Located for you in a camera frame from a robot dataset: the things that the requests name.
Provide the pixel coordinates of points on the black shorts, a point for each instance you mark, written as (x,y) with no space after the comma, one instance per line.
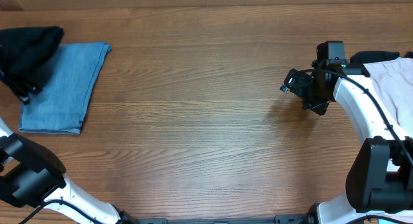
(23,51)

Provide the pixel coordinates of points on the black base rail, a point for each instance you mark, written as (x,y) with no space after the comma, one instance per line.
(222,220)

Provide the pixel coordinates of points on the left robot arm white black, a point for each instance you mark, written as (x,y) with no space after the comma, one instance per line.
(40,181)

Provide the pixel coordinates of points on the black garment in pile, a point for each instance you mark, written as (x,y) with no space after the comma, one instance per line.
(374,56)

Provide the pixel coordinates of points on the beige shorts pile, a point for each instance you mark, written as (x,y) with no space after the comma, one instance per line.
(393,84)

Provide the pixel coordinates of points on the blue denim garment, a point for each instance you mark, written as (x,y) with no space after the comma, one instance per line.
(68,79)

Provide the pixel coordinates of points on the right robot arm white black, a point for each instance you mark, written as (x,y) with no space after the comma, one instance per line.
(379,182)

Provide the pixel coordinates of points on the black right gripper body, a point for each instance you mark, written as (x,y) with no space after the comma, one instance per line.
(310,99)

